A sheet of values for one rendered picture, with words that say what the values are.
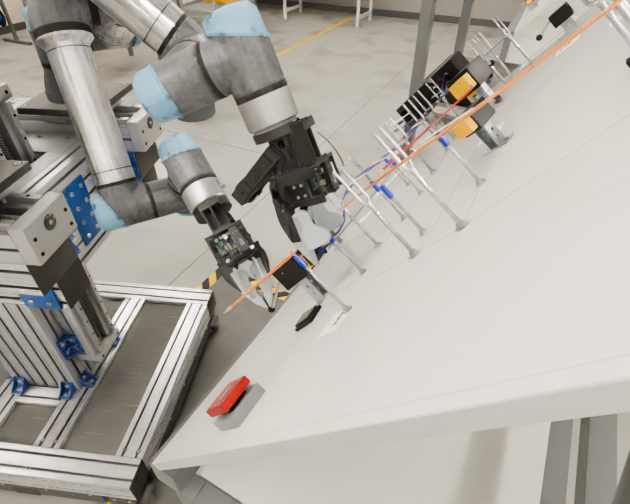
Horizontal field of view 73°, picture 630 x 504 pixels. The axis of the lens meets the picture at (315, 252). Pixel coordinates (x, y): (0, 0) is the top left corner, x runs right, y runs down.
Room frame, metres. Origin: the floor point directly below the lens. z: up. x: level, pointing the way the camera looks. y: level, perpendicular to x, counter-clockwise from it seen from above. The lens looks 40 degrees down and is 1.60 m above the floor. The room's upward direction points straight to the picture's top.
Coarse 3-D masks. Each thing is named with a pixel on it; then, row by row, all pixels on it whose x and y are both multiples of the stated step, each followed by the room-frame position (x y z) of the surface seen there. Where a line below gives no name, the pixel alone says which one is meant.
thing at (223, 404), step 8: (232, 384) 0.31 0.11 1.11; (240, 384) 0.30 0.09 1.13; (224, 392) 0.30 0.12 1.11; (232, 392) 0.29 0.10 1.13; (240, 392) 0.29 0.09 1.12; (216, 400) 0.30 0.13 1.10; (224, 400) 0.28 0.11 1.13; (232, 400) 0.28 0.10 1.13; (208, 408) 0.29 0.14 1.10; (216, 408) 0.27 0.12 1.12; (224, 408) 0.27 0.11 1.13; (232, 408) 0.28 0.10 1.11
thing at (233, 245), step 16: (208, 208) 0.62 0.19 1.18; (224, 208) 0.66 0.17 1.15; (208, 224) 0.59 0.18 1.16; (224, 224) 0.61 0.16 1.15; (240, 224) 0.61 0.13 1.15; (208, 240) 0.58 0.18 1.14; (224, 240) 0.59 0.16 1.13; (240, 240) 0.58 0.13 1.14; (224, 256) 0.56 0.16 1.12; (240, 256) 0.58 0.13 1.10
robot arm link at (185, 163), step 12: (168, 144) 0.73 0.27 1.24; (180, 144) 0.73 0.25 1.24; (192, 144) 0.74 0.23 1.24; (168, 156) 0.71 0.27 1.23; (180, 156) 0.71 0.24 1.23; (192, 156) 0.71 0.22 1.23; (204, 156) 0.73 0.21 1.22; (168, 168) 0.70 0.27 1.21; (180, 168) 0.69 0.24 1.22; (192, 168) 0.69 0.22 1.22; (204, 168) 0.70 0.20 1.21; (168, 180) 0.73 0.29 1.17; (180, 180) 0.68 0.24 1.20; (192, 180) 0.67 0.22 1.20; (180, 192) 0.67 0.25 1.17
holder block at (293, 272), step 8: (288, 264) 0.51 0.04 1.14; (296, 264) 0.51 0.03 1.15; (280, 272) 0.51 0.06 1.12; (288, 272) 0.51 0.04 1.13; (296, 272) 0.50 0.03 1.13; (304, 272) 0.50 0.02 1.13; (280, 280) 0.51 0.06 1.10; (288, 280) 0.51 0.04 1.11; (296, 280) 0.50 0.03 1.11; (288, 288) 0.51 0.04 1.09
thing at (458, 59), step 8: (456, 56) 1.19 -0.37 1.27; (464, 56) 1.22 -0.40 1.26; (448, 64) 1.15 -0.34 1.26; (456, 64) 1.15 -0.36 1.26; (464, 64) 1.18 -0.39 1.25; (440, 72) 1.16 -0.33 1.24; (448, 72) 1.19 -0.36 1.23; (456, 72) 1.14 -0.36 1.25; (440, 80) 1.17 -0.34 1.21; (448, 80) 1.19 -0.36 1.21; (448, 88) 1.14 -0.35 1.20
